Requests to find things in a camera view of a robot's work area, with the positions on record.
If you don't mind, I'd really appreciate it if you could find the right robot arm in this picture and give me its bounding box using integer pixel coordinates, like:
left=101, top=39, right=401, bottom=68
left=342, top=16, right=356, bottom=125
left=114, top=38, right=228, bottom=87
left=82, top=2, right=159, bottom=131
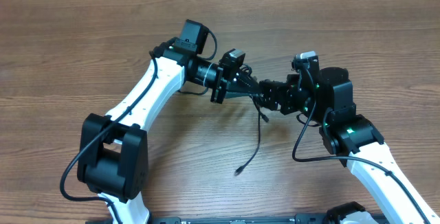
left=259, top=67, right=439, bottom=223

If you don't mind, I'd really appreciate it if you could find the black cable bundle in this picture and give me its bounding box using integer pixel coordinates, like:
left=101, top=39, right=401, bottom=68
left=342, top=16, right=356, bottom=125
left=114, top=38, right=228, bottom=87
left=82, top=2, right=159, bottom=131
left=234, top=64, right=271, bottom=177

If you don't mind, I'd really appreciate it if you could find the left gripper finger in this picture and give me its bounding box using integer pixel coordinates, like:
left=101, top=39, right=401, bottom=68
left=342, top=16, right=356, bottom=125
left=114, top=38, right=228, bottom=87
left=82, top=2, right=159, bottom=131
left=225, top=91, right=258, bottom=99
left=233, top=70, right=261, bottom=93

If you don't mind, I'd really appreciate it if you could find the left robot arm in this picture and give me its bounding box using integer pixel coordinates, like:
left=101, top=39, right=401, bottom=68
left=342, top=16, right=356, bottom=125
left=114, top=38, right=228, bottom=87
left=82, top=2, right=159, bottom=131
left=77, top=20, right=261, bottom=223

